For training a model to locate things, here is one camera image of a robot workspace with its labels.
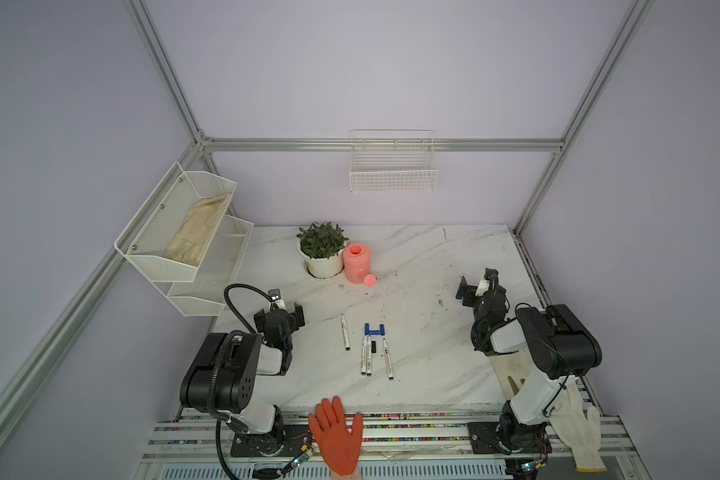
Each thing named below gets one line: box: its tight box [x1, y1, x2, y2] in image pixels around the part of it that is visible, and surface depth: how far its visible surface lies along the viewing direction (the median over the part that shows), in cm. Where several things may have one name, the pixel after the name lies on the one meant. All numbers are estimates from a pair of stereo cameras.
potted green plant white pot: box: [296, 221, 349, 280], surface depth 97 cm
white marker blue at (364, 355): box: [361, 334, 367, 376], surface depth 88 cm
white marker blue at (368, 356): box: [366, 335, 372, 377], surface depth 88 cm
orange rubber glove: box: [308, 396, 364, 476], surface depth 76 cm
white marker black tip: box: [341, 314, 351, 351], surface depth 95 cm
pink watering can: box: [342, 241, 377, 288], surface depth 100 cm
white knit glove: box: [548, 384, 607, 473], surface depth 77 cm
